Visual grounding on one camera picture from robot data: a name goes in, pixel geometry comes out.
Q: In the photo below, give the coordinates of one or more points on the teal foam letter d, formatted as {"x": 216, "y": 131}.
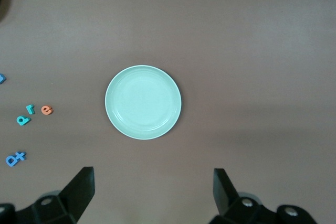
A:
{"x": 27, "y": 119}

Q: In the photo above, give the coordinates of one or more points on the blue foam letter g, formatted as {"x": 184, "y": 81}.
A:
{"x": 2, "y": 79}

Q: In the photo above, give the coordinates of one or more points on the blue foam letter p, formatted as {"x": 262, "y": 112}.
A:
{"x": 8, "y": 163}

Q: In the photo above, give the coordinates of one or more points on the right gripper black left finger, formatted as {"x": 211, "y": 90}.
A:
{"x": 78, "y": 192}

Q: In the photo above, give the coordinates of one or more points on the orange foam letter e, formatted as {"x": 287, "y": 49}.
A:
{"x": 43, "y": 109}

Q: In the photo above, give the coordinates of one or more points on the teal foam letter r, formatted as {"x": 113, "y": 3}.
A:
{"x": 31, "y": 110}

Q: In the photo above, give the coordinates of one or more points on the blue foam letter t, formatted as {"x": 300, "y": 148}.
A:
{"x": 21, "y": 155}

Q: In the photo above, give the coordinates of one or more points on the mint green plate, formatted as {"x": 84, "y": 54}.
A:
{"x": 143, "y": 102}

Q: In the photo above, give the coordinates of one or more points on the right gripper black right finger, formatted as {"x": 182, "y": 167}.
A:
{"x": 225, "y": 197}

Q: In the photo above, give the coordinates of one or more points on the brown table cover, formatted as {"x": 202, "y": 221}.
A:
{"x": 236, "y": 51}

